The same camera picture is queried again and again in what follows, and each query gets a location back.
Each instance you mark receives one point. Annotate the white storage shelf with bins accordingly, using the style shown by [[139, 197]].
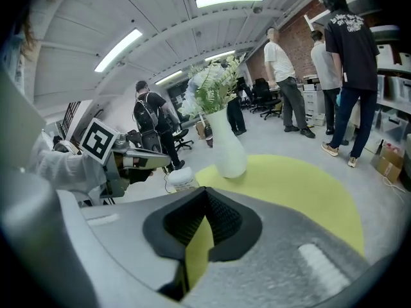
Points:
[[393, 85]]

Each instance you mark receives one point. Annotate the white drawer cabinet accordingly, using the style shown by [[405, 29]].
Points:
[[313, 101]]

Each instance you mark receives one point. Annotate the round yellow-green mat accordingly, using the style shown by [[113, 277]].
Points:
[[289, 191]]

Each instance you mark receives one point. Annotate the brown cardboard box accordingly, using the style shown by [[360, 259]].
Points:
[[389, 164]]

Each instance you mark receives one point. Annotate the green and white artificial flowers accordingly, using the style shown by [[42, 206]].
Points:
[[210, 91]]

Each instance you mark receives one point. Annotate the translucent white cotton swab container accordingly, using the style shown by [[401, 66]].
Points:
[[181, 179]]

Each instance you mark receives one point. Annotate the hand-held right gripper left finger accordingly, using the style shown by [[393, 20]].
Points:
[[122, 236]]

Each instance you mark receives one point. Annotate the white ceramic vase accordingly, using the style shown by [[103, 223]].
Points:
[[228, 146]]

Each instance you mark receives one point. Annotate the black office chair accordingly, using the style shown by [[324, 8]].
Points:
[[266, 96], [183, 140]]

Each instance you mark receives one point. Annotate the person's left forearm white sleeve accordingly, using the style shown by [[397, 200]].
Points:
[[67, 168]]

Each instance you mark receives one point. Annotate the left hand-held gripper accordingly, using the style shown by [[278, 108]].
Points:
[[98, 141]]

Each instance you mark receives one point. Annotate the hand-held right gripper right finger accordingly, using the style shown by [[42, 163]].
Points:
[[273, 268]]

